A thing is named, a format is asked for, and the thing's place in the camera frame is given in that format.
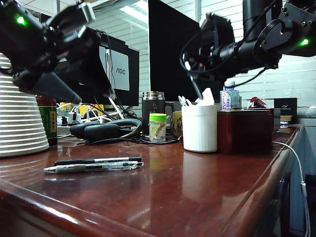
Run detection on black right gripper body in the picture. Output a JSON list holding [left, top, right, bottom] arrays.
[[195, 44, 229, 81]]

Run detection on clear water bottle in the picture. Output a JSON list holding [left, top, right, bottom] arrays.
[[220, 80, 240, 111]]

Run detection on cream cup black calligraphy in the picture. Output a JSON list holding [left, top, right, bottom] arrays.
[[170, 110, 184, 138]]

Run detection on black steel-rim thermos mug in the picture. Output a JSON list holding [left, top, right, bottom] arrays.
[[142, 91, 176, 138]]

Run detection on dark red wooden box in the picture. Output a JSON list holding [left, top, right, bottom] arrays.
[[217, 110, 275, 156]]

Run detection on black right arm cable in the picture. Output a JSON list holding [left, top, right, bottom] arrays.
[[179, 29, 218, 75]]

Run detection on black monitor clip mount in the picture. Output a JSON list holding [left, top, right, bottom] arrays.
[[98, 31, 112, 48]]

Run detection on clear jar green lid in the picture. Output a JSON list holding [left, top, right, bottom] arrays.
[[149, 113, 168, 144]]

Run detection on white power cable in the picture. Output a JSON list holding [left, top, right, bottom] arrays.
[[57, 101, 104, 124]]

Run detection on red black white ornament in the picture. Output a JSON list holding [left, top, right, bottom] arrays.
[[248, 97, 269, 110]]

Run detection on white ribbed pen holder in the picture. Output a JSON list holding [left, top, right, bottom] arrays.
[[181, 104, 221, 153]]

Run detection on black AOC monitor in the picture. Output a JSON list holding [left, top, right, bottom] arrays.
[[55, 27, 141, 107]]

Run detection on white tissue paper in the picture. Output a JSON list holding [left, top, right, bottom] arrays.
[[196, 88, 215, 107]]

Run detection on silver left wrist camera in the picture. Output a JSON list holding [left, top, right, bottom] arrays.
[[78, 1, 96, 23]]

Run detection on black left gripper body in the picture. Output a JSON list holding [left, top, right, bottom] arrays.
[[12, 7, 87, 87]]

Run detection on plain black pen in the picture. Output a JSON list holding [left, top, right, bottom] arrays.
[[191, 76, 205, 100]]

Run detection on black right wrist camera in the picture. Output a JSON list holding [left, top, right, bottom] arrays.
[[199, 12, 235, 47]]

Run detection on black pen silver label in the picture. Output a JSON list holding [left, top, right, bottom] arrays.
[[54, 156, 143, 166]]

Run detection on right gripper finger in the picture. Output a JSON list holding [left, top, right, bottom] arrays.
[[194, 64, 213, 81], [183, 58, 196, 78]]

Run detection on yellow box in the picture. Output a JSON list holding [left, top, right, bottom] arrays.
[[60, 102, 105, 117]]

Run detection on stack of books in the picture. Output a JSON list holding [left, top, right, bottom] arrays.
[[280, 115, 297, 127]]

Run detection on white power strip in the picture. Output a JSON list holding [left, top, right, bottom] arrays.
[[56, 124, 75, 136]]

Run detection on black box silver logo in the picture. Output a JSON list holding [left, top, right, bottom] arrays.
[[274, 97, 298, 117]]

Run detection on clear gel pen grey grip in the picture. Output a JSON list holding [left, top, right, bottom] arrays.
[[43, 161, 145, 174]]

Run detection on white charging cable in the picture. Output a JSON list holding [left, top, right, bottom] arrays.
[[272, 141, 312, 237]]

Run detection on silver monitor stand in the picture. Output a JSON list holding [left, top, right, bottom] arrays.
[[105, 48, 124, 119]]

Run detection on white ribbed thermos jug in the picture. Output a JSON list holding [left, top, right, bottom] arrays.
[[0, 53, 50, 158]]

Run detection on thin black monitor cable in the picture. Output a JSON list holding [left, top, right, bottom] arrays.
[[101, 31, 118, 90]]

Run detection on grey box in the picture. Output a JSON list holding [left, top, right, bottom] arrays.
[[270, 108, 281, 133]]

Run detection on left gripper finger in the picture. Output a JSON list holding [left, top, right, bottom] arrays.
[[66, 27, 116, 99], [31, 72, 82, 104]]

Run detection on black wire coaster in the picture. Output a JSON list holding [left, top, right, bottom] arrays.
[[134, 133, 181, 145]]

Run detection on large black monitor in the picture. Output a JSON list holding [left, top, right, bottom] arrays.
[[148, 0, 224, 99]]

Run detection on black headphones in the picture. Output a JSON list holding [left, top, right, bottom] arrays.
[[69, 118, 143, 144]]

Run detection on brown bottle white cap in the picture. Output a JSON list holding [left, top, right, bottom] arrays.
[[36, 95, 59, 146]]

